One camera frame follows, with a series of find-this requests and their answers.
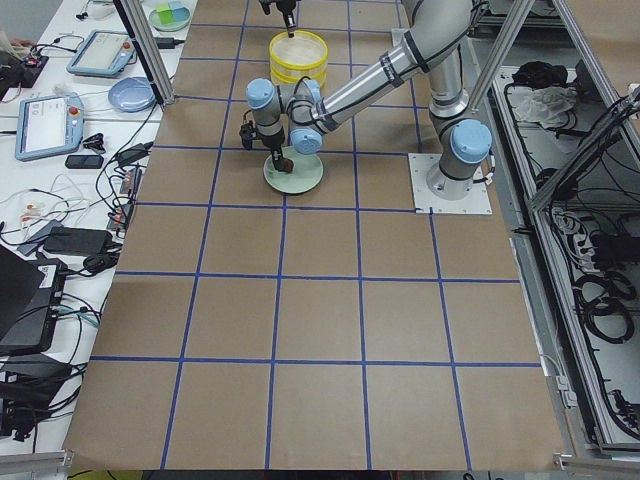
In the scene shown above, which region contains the black laptop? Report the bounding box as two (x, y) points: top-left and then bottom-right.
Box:
(1, 247), (66, 356)

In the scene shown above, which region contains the blue teach pendant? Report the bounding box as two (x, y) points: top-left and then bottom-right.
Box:
(15, 93), (84, 162)
(66, 30), (135, 78)

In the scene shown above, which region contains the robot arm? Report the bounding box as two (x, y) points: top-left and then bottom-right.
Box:
(239, 0), (484, 174)

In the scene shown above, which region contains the near blue teach pendant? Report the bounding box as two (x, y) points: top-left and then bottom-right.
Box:
(15, 93), (84, 162)

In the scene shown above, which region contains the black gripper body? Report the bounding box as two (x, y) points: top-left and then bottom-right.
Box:
(239, 110), (285, 152)
(259, 0), (297, 13)

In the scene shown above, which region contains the green bowl with sponges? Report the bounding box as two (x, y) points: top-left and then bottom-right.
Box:
(149, 1), (191, 32)

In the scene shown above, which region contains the yellow bamboo steamer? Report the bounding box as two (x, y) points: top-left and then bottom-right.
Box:
(268, 30), (329, 78)
(269, 67), (329, 92)

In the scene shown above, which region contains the brown steamed bun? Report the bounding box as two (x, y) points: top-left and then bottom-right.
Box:
(275, 158), (294, 173)

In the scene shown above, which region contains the black smartphone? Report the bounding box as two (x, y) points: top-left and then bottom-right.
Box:
(65, 154), (104, 170)

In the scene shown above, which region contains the aluminium frame post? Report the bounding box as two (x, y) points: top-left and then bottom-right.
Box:
(113, 0), (175, 109)

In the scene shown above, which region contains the far blue teach pendant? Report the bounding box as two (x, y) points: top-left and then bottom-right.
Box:
(66, 30), (135, 78)

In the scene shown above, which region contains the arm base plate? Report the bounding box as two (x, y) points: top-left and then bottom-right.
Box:
(408, 153), (493, 216)

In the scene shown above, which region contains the light green plate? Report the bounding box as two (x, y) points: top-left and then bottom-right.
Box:
(263, 152), (324, 195)

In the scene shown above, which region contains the black power adapter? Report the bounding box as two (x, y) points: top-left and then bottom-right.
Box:
(154, 37), (185, 50)

